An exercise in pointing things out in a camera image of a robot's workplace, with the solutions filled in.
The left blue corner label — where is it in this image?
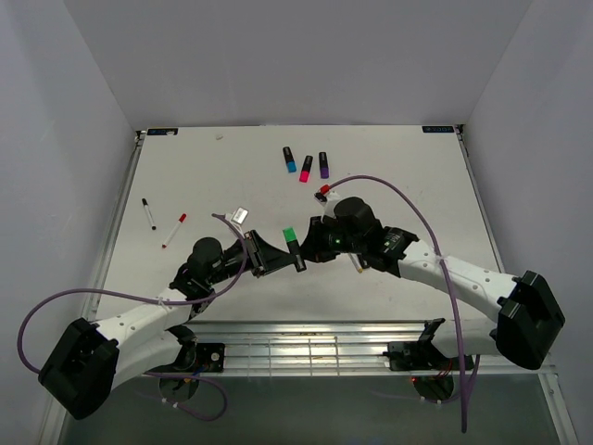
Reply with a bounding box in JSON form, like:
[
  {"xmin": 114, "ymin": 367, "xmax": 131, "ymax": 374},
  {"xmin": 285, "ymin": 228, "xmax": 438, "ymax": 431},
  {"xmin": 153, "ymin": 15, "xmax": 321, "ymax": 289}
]
[{"xmin": 146, "ymin": 128, "xmax": 179, "ymax": 136}]

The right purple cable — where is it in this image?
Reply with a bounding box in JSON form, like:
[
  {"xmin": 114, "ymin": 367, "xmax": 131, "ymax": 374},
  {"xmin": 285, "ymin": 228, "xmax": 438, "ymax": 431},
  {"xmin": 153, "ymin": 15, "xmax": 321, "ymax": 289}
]
[{"xmin": 317, "ymin": 174, "xmax": 482, "ymax": 433}]

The purple cable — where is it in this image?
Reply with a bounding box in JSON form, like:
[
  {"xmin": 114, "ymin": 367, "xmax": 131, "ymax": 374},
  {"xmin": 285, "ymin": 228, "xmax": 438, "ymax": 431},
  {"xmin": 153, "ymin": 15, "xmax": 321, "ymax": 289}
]
[
  {"xmin": 17, "ymin": 212, "xmax": 249, "ymax": 422},
  {"xmin": 317, "ymin": 174, "xmax": 482, "ymax": 433}
]

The pink cap black highlighter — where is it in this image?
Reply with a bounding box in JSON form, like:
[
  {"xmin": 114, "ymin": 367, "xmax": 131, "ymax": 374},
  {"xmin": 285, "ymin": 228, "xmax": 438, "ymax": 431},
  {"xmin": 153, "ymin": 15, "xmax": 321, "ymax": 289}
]
[{"xmin": 299, "ymin": 155, "xmax": 313, "ymax": 183}]

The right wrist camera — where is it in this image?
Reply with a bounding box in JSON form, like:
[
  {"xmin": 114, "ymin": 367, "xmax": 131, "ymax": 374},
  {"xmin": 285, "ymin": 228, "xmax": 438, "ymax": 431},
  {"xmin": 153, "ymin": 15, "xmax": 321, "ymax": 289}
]
[{"xmin": 314, "ymin": 184, "xmax": 342, "ymax": 219}]

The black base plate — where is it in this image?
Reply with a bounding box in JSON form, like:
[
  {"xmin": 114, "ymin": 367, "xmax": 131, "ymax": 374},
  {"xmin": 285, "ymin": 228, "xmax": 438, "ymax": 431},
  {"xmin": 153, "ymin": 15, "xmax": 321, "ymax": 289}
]
[
  {"xmin": 143, "ymin": 341, "xmax": 227, "ymax": 375},
  {"xmin": 383, "ymin": 341, "xmax": 460, "ymax": 371}
]

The right blue corner label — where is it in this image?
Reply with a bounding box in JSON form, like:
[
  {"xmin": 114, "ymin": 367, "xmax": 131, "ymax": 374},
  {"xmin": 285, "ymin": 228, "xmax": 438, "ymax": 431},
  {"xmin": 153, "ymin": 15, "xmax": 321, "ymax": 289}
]
[{"xmin": 422, "ymin": 125, "xmax": 455, "ymax": 134}]

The aluminium frame rail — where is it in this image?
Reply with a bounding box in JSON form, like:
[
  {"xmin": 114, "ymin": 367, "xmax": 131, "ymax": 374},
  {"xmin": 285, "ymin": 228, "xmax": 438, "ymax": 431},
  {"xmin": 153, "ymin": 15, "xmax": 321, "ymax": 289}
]
[{"xmin": 53, "ymin": 322, "xmax": 557, "ymax": 379}]

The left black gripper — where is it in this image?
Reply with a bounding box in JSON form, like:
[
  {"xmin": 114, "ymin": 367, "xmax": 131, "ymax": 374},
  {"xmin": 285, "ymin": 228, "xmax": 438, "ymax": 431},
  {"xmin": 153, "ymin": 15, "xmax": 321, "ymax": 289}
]
[{"xmin": 208, "ymin": 230, "xmax": 297, "ymax": 286}]

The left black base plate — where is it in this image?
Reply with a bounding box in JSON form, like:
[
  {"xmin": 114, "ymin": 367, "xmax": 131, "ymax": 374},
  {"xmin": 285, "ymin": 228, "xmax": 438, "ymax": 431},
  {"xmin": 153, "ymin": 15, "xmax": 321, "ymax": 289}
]
[{"xmin": 143, "ymin": 341, "xmax": 227, "ymax": 375}]

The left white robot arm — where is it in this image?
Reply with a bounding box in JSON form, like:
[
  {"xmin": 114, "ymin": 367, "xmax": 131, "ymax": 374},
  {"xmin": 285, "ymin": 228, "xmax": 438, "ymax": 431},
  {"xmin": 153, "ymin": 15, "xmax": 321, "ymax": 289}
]
[{"xmin": 39, "ymin": 228, "xmax": 303, "ymax": 420}]

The yellow cap white marker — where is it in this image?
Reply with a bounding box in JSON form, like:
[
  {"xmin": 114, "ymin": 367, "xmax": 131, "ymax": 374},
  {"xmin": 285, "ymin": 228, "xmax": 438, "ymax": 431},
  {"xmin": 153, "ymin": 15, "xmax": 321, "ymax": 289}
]
[{"xmin": 348, "ymin": 253, "xmax": 363, "ymax": 273}]

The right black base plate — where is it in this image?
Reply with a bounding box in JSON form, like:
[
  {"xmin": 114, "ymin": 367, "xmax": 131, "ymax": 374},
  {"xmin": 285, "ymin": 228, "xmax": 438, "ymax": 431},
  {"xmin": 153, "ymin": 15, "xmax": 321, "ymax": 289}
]
[{"xmin": 383, "ymin": 341, "xmax": 460, "ymax": 371}]

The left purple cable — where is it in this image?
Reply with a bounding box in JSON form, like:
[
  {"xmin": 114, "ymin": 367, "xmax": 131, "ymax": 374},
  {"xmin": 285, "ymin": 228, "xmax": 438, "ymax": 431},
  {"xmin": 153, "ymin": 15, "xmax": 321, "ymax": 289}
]
[{"xmin": 17, "ymin": 212, "xmax": 249, "ymax": 422}]

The red cap white marker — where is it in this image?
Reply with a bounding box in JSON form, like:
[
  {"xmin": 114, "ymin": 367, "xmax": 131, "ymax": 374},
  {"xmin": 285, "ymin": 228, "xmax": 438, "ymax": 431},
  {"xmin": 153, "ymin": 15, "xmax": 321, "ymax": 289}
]
[{"xmin": 161, "ymin": 213, "xmax": 186, "ymax": 248}]

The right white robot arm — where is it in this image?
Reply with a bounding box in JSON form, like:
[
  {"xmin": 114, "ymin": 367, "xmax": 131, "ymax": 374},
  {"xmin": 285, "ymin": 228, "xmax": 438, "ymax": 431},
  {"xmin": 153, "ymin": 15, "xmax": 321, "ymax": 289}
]
[{"xmin": 301, "ymin": 192, "xmax": 565, "ymax": 370}]

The green cap black highlighter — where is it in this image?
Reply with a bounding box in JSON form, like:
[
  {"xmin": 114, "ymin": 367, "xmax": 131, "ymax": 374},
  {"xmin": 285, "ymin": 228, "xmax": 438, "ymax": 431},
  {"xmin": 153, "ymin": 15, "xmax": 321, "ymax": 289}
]
[{"xmin": 283, "ymin": 227, "xmax": 307, "ymax": 273}]

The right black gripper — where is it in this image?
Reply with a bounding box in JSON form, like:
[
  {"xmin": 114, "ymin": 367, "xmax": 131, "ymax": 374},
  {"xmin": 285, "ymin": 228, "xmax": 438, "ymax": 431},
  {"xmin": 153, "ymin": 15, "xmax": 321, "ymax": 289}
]
[{"xmin": 296, "ymin": 215, "xmax": 364, "ymax": 263}]

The blue corner label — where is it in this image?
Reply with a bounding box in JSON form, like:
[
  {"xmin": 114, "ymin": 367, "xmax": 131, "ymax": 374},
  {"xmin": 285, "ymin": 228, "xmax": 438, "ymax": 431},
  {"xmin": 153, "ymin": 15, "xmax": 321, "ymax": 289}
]
[
  {"xmin": 422, "ymin": 125, "xmax": 455, "ymax": 134},
  {"xmin": 146, "ymin": 128, "xmax": 179, "ymax": 136}
]

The blue cap black highlighter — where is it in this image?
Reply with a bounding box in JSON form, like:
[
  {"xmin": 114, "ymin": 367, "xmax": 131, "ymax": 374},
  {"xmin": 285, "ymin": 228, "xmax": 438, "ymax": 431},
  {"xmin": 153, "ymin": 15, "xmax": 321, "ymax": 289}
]
[{"xmin": 283, "ymin": 146, "xmax": 297, "ymax": 173}]

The black cap white marker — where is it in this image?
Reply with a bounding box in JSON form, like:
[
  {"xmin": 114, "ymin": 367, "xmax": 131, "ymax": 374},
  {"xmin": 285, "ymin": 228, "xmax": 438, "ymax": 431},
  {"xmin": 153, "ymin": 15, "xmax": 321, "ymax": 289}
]
[{"xmin": 141, "ymin": 197, "xmax": 157, "ymax": 231}]

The purple cap black highlighter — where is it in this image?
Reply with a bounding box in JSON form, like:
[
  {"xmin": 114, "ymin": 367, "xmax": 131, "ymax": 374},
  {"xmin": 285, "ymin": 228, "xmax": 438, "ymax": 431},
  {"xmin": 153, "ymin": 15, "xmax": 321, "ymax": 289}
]
[{"xmin": 319, "ymin": 151, "xmax": 330, "ymax": 179}]

